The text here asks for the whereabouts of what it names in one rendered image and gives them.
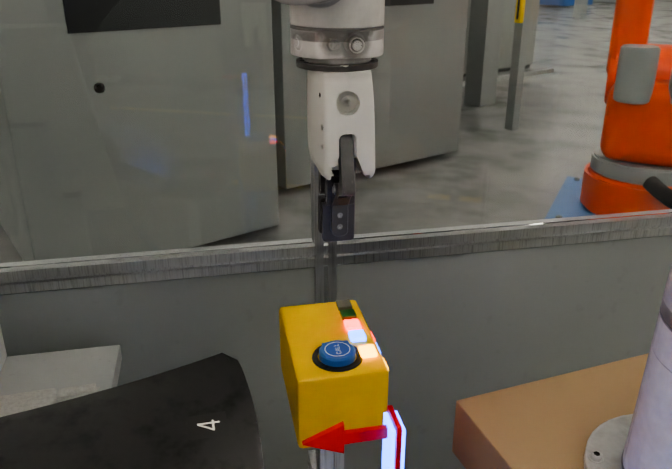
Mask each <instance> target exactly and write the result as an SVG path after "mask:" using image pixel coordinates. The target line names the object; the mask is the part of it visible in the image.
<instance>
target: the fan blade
mask: <svg viewBox="0 0 672 469"><path fill-rule="evenodd" d="M222 411H225V412H226V418H227V425H228V432H229V436H222V437H213V438H204V439H195V440H189V436H188V423H187V417H191V416H197V415H203V414H209V413H216V412H222ZM0 469H264V461H263V452H262V445H261V438H260V432H259V426H258V421H257V416H256V412H255V408H254V404H253V400H252V396H251V393H250V390H249V387H248V383H247V381H246V378H245V375H244V372H243V370H242V367H241V365H240V363H239V361H238V360H237V359H235V358H232V357H230V356H228V355H226V354H224V353H220V354H217V355H214V356H211V357H208V358H205V359H202V360H199V361H196V362H193V363H190V364H187V365H184V366H181V367H178V368H175V369H172V370H169V371H166V372H163V373H159V374H156V375H153V376H150V377H147V378H143V379H140V380H137V381H133V382H130V383H127V384H123V385H120V386H116V387H113V388H109V389H106V390H102V391H99V392H95V393H92V394H88V395H85V396H81V397H77V398H74V399H70V400H66V401H62V402H59V403H55V404H51V405H47V406H43V407H39V408H35V409H32V410H28V411H24V412H20V413H15V414H11V415H7V416H3V417H0Z"/></svg>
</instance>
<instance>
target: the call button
mask: <svg viewBox="0 0 672 469"><path fill-rule="evenodd" d="M319 359H320V361H321V362H322V363H323V364H325V365H328V366H332V367H343V366H347V365H350V364H352V363H353V362H354V361H355V359H356V350H355V347H354V346H353V345H351V344H350V343H349V342H348V340H344V341H342V340H333V341H329V342H326V343H322V346H321V347H320V349H319Z"/></svg>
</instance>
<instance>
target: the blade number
mask: <svg viewBox="0 0 672 469"><path fill-rule="evenodd" d="M187 423H188V436H189V440H195V439H204V438H213V437H222V436H229V432H228V425H227V418H226V412H225V411H222V412H216V413H209V414H203V415H197V416H191V417H187Z"/></svg>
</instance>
